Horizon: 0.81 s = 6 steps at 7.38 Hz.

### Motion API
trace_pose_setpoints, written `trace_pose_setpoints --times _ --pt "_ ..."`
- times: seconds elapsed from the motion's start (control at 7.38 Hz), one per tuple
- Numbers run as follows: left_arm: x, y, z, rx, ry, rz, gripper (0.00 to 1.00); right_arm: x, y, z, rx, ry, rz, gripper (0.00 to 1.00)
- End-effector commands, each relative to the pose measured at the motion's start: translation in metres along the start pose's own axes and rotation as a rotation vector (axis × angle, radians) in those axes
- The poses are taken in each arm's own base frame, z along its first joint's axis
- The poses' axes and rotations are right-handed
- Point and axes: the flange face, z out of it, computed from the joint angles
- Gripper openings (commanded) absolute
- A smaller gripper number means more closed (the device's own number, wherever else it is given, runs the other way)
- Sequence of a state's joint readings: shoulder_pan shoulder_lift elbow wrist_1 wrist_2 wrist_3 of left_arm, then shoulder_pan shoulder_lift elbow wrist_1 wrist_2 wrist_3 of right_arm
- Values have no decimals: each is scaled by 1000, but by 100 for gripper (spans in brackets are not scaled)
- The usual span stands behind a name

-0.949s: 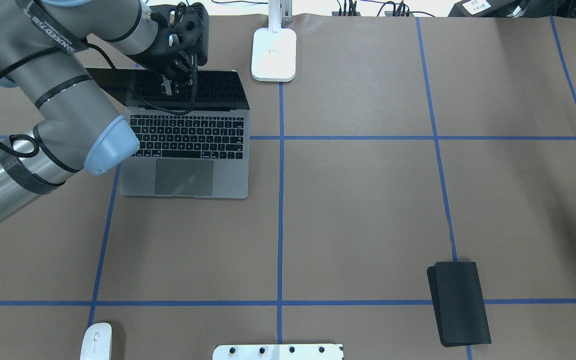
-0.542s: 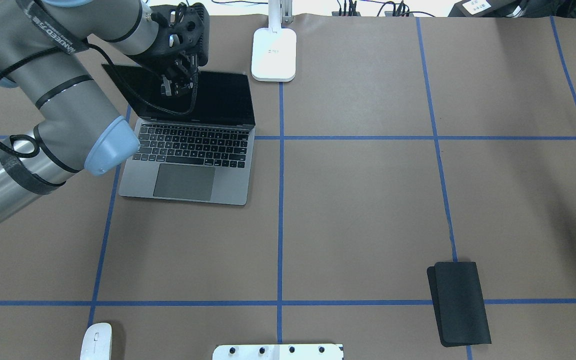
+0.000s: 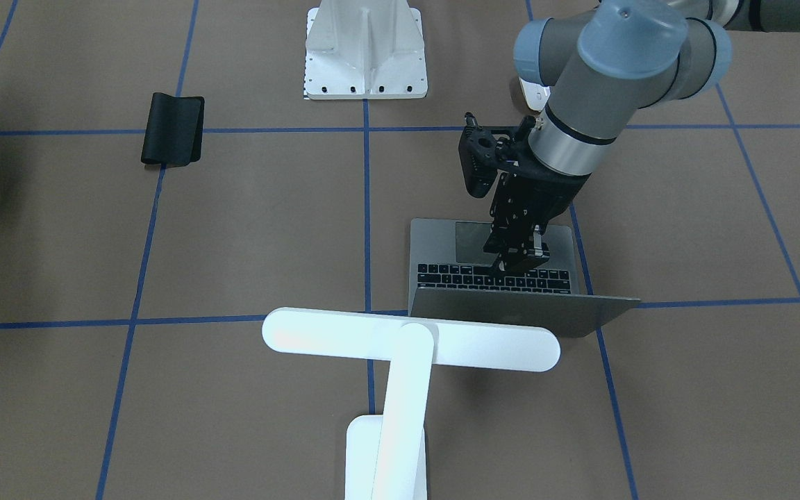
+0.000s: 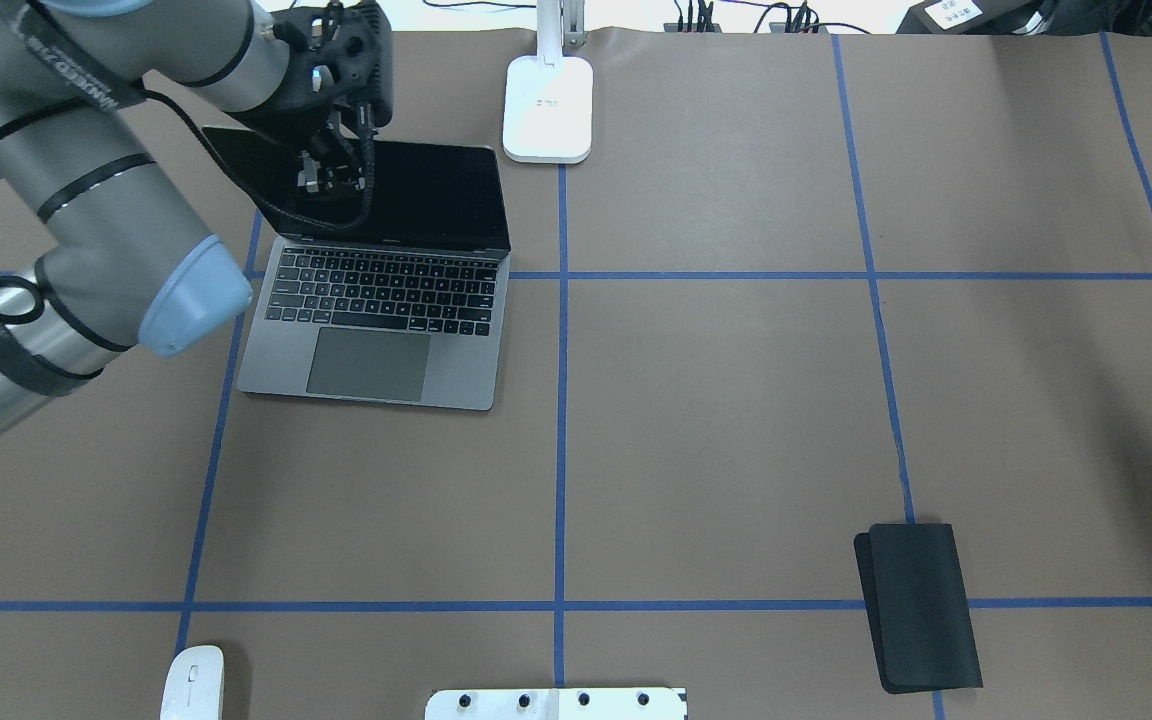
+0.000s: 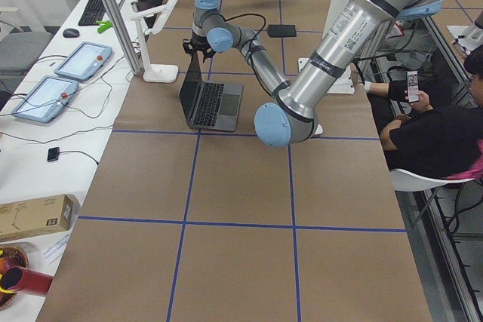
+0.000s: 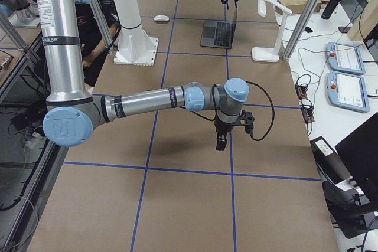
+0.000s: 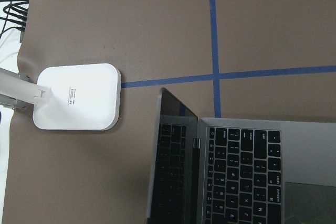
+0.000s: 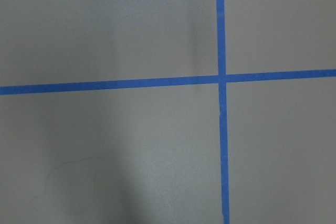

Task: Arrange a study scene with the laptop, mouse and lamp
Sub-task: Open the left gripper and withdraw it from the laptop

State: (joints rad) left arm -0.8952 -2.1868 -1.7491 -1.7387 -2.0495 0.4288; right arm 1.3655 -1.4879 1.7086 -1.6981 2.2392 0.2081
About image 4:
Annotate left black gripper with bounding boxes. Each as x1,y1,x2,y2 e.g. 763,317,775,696
291,100,376,206

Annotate grey laptop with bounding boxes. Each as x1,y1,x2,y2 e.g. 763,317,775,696
236,141,511,411

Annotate white computer mouse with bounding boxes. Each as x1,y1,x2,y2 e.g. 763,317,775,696
159,644,225,719

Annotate black mouse pad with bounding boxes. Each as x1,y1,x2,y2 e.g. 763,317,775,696
852,523,984,694

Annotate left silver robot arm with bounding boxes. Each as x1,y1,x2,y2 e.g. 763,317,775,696
0,1,393,434

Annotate white desk lamp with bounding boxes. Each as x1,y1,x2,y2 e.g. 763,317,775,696
502,1,594,165

